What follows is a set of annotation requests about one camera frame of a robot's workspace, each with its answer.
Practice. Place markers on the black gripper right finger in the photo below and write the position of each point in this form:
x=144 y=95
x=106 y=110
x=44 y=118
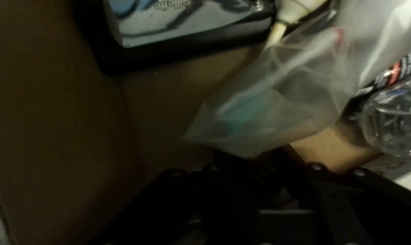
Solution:
x=358 y=208

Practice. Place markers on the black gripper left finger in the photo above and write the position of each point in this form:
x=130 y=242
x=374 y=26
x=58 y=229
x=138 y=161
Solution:
x=215 y=201

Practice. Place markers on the clear plastic bottle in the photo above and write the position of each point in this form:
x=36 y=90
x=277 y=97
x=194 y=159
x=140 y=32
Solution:
x=385 y=120

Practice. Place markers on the clear plastic bag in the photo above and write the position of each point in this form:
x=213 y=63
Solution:
x=302 y=84

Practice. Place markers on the brown cardboard box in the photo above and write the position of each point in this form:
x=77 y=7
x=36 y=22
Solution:
x=85 y=124

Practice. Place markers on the white product box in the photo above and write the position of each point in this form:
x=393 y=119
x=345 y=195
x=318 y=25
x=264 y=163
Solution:
x=142 y=22

